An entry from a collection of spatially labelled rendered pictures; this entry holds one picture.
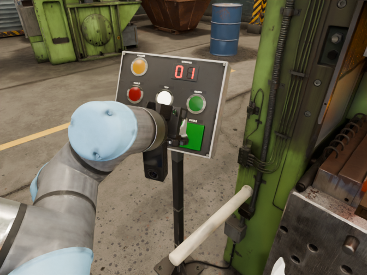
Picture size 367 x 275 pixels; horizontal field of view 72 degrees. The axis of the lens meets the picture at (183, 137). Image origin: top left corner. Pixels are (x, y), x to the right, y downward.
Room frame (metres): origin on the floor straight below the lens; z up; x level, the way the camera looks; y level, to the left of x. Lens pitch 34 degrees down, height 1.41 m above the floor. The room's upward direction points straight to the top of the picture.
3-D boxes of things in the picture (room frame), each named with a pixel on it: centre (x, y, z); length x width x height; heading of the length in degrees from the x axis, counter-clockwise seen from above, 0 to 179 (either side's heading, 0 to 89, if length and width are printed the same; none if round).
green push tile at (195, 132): (0.62, -0.02, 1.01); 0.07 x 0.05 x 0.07; 70
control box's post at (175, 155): (0.77, 0.02, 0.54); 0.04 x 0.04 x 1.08; 45
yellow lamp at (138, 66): (0.77, 0.14, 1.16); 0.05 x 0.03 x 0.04; 45
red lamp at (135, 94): (0.73, 0.15, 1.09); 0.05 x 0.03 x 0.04; 45
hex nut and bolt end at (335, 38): (0.68, -0.40, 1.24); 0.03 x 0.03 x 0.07; 45
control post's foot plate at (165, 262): (0.77, 0.03, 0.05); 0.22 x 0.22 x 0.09; 45
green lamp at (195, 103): (0.66, -0.04, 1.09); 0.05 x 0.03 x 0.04; 45
